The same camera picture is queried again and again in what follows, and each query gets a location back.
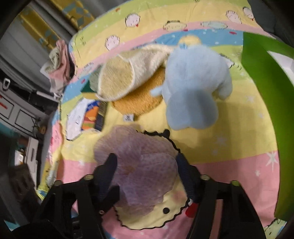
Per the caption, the purple mesh bath sponge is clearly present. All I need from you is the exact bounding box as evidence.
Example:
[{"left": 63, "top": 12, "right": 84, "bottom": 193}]
[{"left": 94, "top": 125, "right": 178, "bottom": 217}]

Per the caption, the tissue pack with burger print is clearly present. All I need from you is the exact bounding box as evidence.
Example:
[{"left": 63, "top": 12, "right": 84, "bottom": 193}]
[{"left": 81, "top": 100, "right": 107, "bottom": 131}]

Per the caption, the cream yellow towel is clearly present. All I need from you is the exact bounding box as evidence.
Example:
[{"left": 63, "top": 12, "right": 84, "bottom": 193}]
[{"left": 96, "top": 44, "right": 175, "bottom": 101}]

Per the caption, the light blue plush elephant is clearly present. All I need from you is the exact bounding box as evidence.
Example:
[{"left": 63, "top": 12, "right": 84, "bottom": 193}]
[{"left": 150, "top": 35, "right": 233, "bottom": 131}]

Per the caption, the white cabinet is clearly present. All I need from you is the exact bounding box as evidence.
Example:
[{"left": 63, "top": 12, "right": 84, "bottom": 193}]
[{"left": 0, "top": 78, "right": 48, "bottom": 137}]

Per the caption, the yellow green dish sponge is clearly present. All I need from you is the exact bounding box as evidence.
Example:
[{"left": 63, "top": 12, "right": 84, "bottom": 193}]
[{"left": 81, "top": 81, "right": 98, "bottom": 100}]

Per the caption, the orange round fluffy cloth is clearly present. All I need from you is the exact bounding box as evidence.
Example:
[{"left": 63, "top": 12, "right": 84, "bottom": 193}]
[{"left": 112, "top": 67, "right": 165, "bottom": 116}]

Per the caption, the grey green small cloth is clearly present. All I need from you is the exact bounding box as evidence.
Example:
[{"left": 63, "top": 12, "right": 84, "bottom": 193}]
[{"left": 89, "top": 65, "right": 103, "bottom": 92}]

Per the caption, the pile of pink beige clothes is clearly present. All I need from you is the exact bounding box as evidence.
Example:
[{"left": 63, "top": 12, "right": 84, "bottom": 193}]
[{"left": 40, "top": 39, "right": 74, "bottom": 94}]

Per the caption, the colourful cartoon bed sheet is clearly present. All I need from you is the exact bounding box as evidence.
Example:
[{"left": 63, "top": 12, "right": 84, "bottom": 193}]
[{"left": 36, "top": 0, "right": 288, "bottom": 239}]

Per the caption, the green cardboard box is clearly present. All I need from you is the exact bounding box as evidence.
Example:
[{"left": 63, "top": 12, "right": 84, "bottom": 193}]
[{"left": 241, "top": 32, "right": 293, "bottom": 221}]

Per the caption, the grey curtain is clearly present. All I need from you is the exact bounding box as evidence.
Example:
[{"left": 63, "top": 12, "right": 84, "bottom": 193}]
[{"left": 1, "top": 0, "right": 123, "bottom": 93}]

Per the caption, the yellow patterned curtain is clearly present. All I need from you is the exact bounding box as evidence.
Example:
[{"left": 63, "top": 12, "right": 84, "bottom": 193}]
[{"left": 16, "top": 1, "right": 95, "bottom": 52}]

